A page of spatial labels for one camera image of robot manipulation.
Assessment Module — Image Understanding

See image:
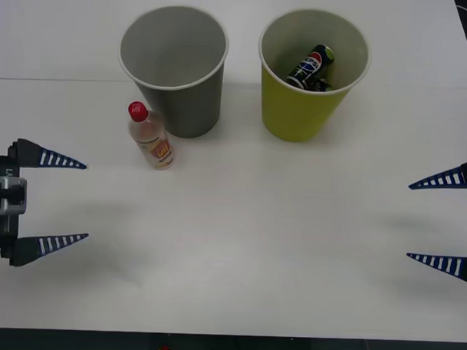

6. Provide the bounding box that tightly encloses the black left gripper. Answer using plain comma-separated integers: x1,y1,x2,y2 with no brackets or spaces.
0,137,93,269

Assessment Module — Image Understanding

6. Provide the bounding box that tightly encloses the clear bottle with red cap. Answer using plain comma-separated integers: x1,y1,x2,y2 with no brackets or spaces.
125,100,179,171

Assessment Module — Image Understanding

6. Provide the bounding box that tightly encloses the yellow-green plastic bin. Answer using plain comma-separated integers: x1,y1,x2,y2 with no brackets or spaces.
255,6,373,145

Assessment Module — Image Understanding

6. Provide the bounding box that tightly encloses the grey plastic bin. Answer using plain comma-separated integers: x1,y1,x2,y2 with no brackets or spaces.
115,3,229,140

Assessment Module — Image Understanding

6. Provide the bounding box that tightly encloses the black can with blue emblem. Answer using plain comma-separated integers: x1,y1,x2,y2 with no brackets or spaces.
285,42,336,90

